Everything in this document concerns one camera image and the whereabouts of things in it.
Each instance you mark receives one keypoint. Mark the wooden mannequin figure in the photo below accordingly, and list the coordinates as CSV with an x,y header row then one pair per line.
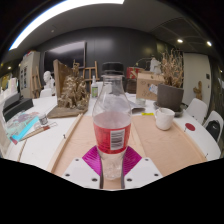
x,y
198,90

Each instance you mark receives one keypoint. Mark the white mug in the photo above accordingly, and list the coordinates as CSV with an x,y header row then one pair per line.
x,y
165,120

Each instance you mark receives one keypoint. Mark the black wall screen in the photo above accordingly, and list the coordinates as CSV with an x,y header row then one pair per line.
x,y
65,55

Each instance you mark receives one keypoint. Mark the white shelf unit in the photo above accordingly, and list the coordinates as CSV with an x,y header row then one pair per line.
x,y
30,73

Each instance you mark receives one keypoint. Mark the colourful picture book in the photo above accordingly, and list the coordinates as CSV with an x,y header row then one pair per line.
x,y
21,126

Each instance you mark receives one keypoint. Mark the white plaster bust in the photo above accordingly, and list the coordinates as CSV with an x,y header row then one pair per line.
x,y
48,81

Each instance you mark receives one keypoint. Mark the clear red-labelled drink bottle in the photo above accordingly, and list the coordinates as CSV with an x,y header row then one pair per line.
x,y
111,133

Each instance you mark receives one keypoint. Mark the small white cup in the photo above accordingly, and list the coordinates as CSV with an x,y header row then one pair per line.
x,y
140,102

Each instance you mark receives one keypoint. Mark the black backpack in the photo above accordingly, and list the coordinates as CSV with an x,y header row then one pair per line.
x,y
215,130

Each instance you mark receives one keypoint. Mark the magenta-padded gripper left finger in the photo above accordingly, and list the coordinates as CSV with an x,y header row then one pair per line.
x,y
83,171

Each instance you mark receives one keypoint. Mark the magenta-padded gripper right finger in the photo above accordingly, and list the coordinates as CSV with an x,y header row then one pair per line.
x,y
141,171

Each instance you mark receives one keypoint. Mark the wooden paintbrush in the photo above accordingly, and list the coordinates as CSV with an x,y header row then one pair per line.
x,y
38,131

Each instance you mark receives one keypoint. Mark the black case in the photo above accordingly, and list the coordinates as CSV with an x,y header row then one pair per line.
x,y
16,106

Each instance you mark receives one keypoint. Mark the white green spray bottle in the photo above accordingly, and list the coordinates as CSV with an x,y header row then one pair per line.
x,y
94,90

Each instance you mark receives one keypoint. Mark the wooden easel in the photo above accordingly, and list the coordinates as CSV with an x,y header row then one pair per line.
x,y
90,71

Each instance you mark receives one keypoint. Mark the tall white statue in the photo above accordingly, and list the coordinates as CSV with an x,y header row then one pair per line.
x,y
155,65

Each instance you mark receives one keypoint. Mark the white chair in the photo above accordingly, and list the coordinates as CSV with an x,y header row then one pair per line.
x,y
216,116
196,108

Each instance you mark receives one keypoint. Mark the round ceiling spotlight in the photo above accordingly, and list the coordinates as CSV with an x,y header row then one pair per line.
x,y
180,40
209,43

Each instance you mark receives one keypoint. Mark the red box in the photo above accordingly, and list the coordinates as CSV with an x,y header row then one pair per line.
x,y
133,71

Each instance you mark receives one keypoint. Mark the flat round red coaster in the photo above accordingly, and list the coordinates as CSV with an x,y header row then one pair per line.
x,y
190,127

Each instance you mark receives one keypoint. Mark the dried plant in grey pot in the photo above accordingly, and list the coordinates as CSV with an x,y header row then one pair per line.
x,y
170,96

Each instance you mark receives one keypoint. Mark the small paint jar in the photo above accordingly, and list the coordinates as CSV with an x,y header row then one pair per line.
x,y
43,119

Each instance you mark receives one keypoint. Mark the long ceiling light strip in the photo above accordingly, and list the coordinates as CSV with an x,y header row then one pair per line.
x,y
60,8

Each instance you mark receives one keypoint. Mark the cardboard box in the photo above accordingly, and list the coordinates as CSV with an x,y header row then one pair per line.
x,y
146,86

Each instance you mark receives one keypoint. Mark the wooden pencil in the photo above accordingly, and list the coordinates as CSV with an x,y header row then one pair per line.
x,y
22,150

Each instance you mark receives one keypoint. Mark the yellow tube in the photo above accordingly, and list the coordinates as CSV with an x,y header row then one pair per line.
x,y
147,114

